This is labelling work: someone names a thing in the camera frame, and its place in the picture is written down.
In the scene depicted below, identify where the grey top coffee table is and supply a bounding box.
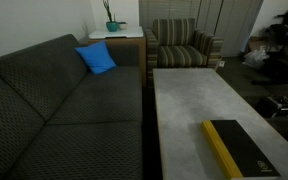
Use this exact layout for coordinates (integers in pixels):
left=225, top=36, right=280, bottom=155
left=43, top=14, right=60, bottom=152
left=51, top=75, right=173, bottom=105
left=153, top=68, right=288, bottom=180

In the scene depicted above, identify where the wooden side table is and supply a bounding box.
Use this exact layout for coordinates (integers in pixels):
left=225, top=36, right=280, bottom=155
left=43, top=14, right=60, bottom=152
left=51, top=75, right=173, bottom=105
left=87, top=35, right=147, bottom=88

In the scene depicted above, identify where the striped armchair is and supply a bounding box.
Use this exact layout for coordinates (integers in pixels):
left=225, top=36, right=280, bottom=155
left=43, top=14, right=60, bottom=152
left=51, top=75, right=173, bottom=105
left=144, top=18, right=223, bottom=87

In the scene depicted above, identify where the white board on side table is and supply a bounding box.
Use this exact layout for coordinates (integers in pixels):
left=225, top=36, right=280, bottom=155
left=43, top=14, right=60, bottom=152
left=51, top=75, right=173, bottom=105
left=89, top=26, right=143, bottom=39

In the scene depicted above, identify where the blue cushion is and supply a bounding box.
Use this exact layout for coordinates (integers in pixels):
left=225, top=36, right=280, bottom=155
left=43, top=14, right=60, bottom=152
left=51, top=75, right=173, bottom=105
left=75, top=41, right=116, bottom=74

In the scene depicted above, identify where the small white plant pot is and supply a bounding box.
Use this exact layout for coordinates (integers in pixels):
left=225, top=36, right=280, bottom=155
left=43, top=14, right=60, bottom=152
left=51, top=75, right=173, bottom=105
left=118, top=22, right=128, bottom=30

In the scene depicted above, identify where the teal plant pot with plant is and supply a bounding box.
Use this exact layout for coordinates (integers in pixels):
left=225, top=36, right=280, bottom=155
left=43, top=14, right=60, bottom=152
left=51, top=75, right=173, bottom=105
left=102, top=0, right=118, bottom=32

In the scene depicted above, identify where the dark grey fabric sofa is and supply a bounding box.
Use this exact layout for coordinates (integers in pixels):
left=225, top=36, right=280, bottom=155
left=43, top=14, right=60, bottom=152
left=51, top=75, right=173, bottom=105
left=0, top=34, right=143, bottom=180

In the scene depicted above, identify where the white plastic bag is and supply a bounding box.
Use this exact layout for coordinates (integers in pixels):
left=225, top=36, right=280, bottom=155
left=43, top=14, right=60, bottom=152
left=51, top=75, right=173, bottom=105
left=242, top=50, right=269, bottom=70

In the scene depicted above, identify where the cardboard box on floor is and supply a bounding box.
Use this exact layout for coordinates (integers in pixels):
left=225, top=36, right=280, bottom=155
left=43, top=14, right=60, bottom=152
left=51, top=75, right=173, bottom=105
left=247, top=36, right=267, bottom=51

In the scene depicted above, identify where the black case on floor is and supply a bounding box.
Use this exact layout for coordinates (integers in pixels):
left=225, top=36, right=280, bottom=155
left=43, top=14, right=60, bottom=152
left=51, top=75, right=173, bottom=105
left=255, top=96, right=288, bottom=118

